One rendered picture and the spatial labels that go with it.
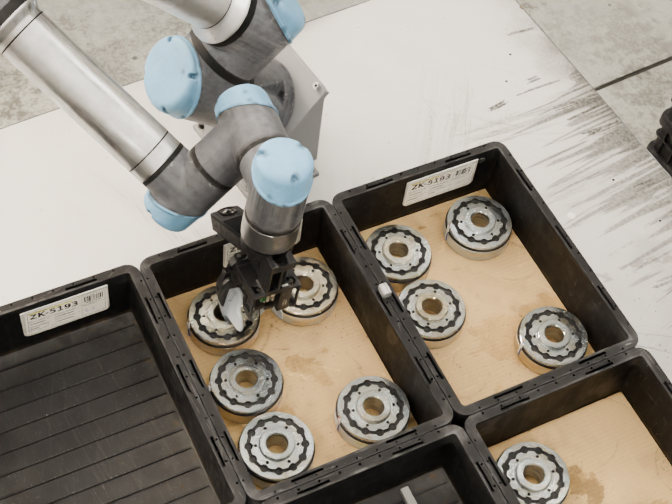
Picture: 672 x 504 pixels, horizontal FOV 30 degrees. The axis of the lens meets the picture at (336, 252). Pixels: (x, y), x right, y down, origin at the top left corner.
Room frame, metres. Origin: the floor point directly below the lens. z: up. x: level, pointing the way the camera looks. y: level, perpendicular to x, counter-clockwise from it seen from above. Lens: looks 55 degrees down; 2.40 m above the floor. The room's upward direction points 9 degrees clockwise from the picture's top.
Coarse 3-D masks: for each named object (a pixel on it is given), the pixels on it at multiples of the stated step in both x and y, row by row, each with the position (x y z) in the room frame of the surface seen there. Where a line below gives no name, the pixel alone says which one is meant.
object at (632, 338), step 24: (432, 168) 1.21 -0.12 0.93; (360, 192) 1.14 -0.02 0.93; (528, 192) 1.20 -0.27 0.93; (552, 216) 1.16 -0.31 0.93; (360, 240) 1.06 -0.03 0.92; (576, 264) 1.08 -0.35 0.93; (600, 288) 1.04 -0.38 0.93; (432, 360) 0.88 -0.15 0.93; (576, 360) 0.92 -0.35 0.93; (600, 360) 0.92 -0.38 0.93; (528, 384) 0.87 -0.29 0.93; (456, 408) 0.81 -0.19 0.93; (480, 408) 0.82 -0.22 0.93
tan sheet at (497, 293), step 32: (480, 192) 1.26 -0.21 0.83; (384, 224) 1.17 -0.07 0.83; (416, 224) 1.18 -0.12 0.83; (448, 256) 1.13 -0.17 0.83; (512, 256) 1.15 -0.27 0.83; (480, 288) 1.08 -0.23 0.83; (512, 288) 1.09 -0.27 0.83; (544, 288) 1.10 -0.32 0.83; (480, 320) 1.02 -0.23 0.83; (512, 320) 1.03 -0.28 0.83; (448, 352) 0.96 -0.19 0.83; (480, 352) 0.97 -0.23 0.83; (512, 352) 0.97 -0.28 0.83; (480, 384) 0.91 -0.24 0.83; (512, 384) 0.92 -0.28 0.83
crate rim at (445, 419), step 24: (336, 216) 1.09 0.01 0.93; (216, 240) 1.02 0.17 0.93; (144, 264) 0.96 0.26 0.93; (360, 264) 1.02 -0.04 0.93; (168, 312) 0.89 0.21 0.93; (384, 312) 0.94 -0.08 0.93; (408, 336) 0.91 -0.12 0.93; (192, 360) 0.82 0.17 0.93; (432, 384) 0.84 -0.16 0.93; (216, 408) 0.75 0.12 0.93; (216, 432) 0.72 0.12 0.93; (408, 432) 0.77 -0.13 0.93; (240, 456) 0.69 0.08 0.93; (360, 456) 0.72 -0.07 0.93; (240, 480) 0.66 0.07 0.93; (288, 480) 0.67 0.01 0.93; (312, 480) 0.68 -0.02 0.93
